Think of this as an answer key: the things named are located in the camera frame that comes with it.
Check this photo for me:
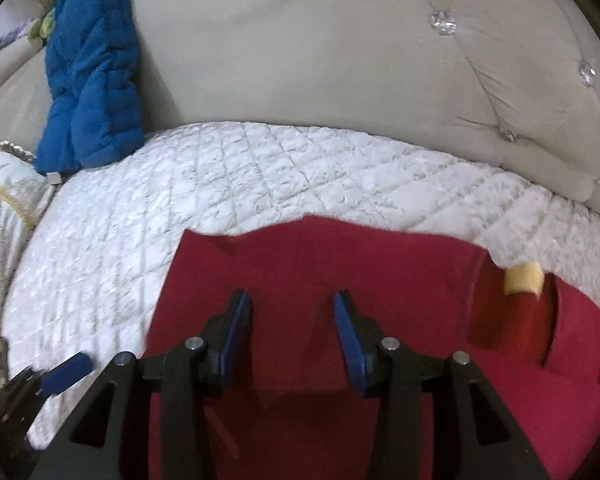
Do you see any red knit garment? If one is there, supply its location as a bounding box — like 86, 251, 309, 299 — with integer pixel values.
146, 217, 600, 479

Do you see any white quilted bedspread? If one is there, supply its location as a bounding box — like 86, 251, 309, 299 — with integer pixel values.
0, 120, 600, 451

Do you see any white gold embroidered pillow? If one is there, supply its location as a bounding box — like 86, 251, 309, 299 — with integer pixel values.
0, 142, 56, 406

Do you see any blue quilted cushion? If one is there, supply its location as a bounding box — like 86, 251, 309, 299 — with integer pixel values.
34, 0, 144, 174

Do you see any beige tufted headboard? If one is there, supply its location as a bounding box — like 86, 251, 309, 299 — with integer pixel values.
0, 0, 600, 212

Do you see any green plush toy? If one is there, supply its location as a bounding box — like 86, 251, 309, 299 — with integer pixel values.
27, 8, 56, 44

